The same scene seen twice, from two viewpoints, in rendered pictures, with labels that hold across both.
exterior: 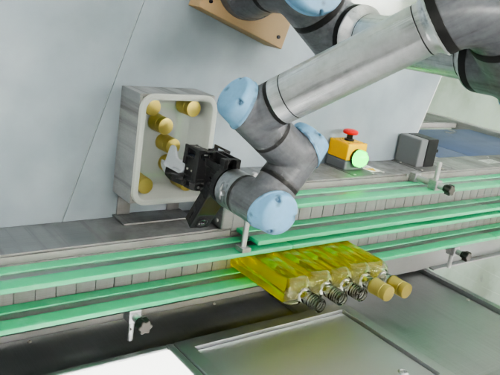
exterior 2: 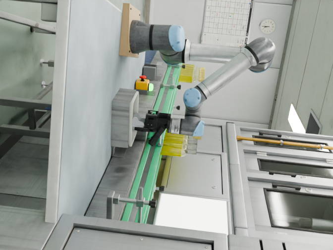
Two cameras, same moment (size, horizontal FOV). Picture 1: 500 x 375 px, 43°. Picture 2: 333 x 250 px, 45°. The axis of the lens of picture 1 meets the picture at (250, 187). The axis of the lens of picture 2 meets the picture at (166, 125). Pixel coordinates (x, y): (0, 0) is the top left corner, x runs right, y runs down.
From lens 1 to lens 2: 1.36 m
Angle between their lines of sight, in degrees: 44
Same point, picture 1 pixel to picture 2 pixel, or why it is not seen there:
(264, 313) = not seen: hidden behind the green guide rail
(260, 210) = (200, 130)
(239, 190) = (185, 125)
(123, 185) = (120, 142)
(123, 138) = (117, 122)
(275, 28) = not seen: hidden behind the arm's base
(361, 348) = (195, 158)
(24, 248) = (125, 184)
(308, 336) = (180, 164)
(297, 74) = (213, 83)
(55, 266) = (138, 185)
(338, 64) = (227, 77)
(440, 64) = not seen: hidden behind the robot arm
